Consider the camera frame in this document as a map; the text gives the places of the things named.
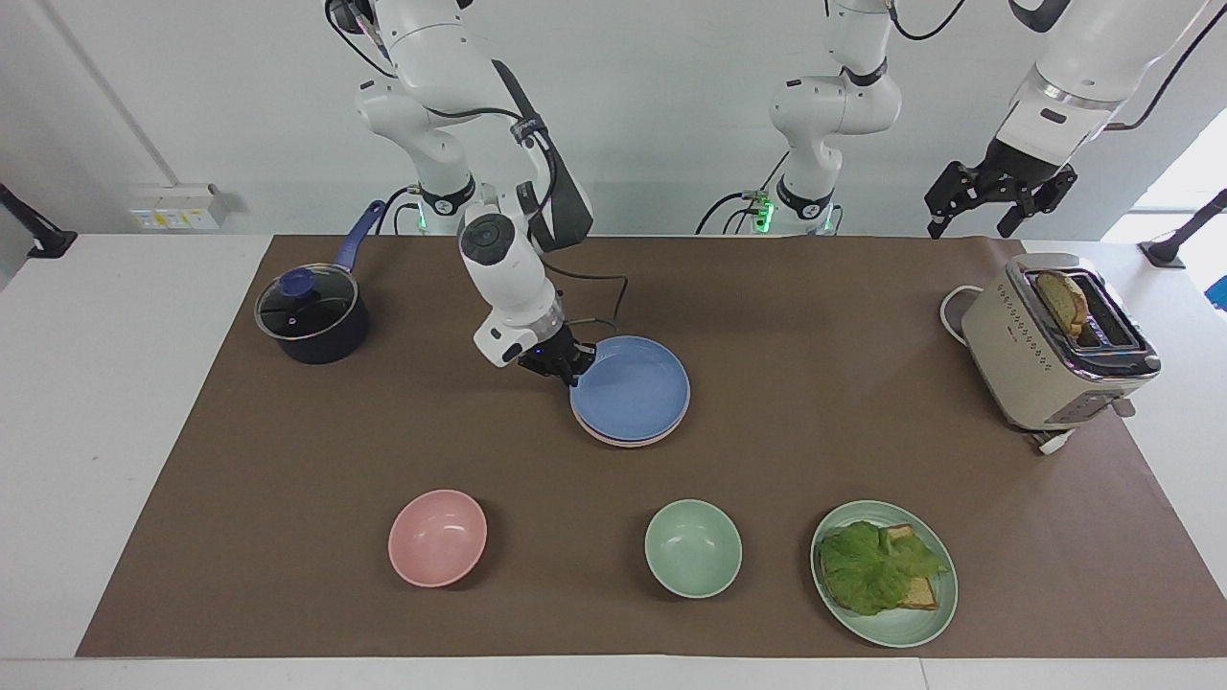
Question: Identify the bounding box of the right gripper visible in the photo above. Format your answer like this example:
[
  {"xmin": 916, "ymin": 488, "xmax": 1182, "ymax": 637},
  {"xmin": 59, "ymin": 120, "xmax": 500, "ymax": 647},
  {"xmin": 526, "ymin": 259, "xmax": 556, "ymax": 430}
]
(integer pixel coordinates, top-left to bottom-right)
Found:
[{"xmin": 518, "ymin": 324, "xmax": 598, "ymax": 387}]

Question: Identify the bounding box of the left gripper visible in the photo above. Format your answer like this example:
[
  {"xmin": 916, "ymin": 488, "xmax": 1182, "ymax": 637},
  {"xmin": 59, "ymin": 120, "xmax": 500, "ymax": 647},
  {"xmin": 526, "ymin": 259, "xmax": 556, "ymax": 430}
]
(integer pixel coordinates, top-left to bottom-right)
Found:
[{"xmin": 924, "ymin": 140, "xmax": 1078, "ymax": 240}]

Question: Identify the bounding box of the blue plate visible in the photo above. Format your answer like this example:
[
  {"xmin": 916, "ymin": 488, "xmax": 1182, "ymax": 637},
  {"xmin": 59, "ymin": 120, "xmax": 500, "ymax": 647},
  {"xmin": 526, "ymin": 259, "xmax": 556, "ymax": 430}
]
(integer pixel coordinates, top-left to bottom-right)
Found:
[{"xmin": 569, "ymin": 335, "xmax": 691, "ymax": 444}]

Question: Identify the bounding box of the pink plate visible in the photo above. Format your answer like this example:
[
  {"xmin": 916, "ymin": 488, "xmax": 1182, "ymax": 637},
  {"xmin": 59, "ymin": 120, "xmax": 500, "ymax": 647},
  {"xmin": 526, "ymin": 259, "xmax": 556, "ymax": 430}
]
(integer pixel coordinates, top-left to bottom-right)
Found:
[{"xmin": 572, "ymin": 401, "xmax": 690, "ymax": 447}]

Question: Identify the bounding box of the toasted bread slice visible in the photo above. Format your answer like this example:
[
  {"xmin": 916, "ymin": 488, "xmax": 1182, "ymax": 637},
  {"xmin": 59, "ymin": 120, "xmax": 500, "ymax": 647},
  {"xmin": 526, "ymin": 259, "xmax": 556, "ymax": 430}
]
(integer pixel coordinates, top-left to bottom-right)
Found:
[
  {"xmin": 880, "ymin": 523, "xmax": 940, "ymax": 610},
  {"xmin": 1035, "ymin": 271, "xmax": 1091, "ymax": 337}
]

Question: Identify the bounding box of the beige toaster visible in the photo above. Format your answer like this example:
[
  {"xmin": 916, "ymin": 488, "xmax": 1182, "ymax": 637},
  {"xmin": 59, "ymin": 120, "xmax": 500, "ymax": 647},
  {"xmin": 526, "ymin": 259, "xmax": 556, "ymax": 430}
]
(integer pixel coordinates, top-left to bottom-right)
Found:
[{"xmin": 961, "ymin": 253, "xmax": 1162, "ymax": 431}]

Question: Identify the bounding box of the black stand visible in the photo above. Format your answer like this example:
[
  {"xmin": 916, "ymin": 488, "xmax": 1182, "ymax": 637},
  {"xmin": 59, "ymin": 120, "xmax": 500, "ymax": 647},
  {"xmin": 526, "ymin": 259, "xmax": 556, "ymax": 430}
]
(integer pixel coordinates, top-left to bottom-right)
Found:
[
  {"xmin": 1138, "ymin": 188, "xmax": 1227, "ymax": 268},
  {"xmin": 0, "ymin": 182, "xmax": 79, "ymax": 260}
]

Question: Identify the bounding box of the green bowl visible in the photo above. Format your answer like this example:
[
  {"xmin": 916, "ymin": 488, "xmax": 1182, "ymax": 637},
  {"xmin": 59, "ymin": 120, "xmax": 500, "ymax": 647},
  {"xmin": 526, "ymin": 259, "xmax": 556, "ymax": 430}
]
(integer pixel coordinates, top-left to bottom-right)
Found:
[{"xmin": 644, "ymin": 499, "xmax": 744, "ymax": 600}]

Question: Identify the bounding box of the pink bowl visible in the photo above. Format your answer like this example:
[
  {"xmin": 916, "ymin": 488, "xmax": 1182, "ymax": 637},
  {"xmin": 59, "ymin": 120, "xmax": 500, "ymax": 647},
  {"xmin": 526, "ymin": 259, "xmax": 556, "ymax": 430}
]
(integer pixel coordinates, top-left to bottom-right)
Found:
[{"xmin": 387, "ymin": 490, "xmax": 489, "ymax": 588}]

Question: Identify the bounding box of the dark blue saucepan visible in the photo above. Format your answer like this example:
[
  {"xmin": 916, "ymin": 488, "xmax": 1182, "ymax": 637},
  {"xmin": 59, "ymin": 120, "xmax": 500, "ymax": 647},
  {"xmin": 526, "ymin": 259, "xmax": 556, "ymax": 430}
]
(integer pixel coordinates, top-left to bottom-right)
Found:
[{"xmin": 254, "ymin": 200, "xmax": 386, "ymax": 365}]

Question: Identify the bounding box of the glass lid with blue knob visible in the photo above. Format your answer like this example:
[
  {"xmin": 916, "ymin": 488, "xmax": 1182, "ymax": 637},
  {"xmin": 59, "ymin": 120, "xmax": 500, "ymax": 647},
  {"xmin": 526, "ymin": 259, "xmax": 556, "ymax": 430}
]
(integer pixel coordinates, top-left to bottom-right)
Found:
[{"xmin": 256, "ymin": 266, "xmax": 359, "ymax": 341}]

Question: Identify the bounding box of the green lettuce leaf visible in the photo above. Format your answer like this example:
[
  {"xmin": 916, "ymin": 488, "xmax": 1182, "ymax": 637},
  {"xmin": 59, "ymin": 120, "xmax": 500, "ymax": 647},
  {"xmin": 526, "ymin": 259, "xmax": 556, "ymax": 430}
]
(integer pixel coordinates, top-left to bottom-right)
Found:
[{"xmin": 818, "ymin": 520, "xmax": 951, "ymax": 616}]

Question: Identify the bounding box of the green plate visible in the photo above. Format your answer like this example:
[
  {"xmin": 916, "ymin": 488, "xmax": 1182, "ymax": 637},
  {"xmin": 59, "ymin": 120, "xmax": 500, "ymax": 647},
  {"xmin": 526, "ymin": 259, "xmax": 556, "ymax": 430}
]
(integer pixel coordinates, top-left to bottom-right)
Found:
[{"xmin": 810, "ymin": 500, "xmax": 959, "ymax": 649}]

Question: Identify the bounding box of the black cable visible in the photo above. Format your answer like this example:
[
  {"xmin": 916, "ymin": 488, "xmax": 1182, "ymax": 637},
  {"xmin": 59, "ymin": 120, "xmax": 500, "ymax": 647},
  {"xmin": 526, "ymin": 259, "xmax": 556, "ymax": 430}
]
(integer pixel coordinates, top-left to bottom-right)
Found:
[
  {"xmin": 376, "ymin": 184, "xmax": 424, "ymax": 237},
  {"xmin": 422, "ymin": 103, "xmax": 631, "ymax": 348},
  {"xmin": 1102, "ymin": 0, "xmax": 1227, "ymax": 133},
  {"xmin": 694, "ymin": 150, "xmax": 793, "ymax": 237},
  {"xmin": 886, "ymin": 0, "xmax": 970, "ymax": 42}
]

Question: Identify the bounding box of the wall power outlet box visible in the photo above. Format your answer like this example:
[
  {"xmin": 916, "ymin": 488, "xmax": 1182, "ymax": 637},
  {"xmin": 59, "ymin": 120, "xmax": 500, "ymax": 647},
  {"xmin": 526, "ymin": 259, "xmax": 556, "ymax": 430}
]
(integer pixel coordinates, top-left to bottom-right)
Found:
[{"xmin": 128, "ymin": 183, "xmax": 232, "ymax": 232}]

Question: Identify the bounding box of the white wall conduit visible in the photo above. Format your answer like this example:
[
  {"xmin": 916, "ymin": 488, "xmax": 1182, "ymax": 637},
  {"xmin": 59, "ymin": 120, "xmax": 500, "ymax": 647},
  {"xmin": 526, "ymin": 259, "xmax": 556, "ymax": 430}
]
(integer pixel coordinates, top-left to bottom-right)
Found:
[{"xmin": 36, "ymin": 0, "xmax": 181, "ymax": 189}]

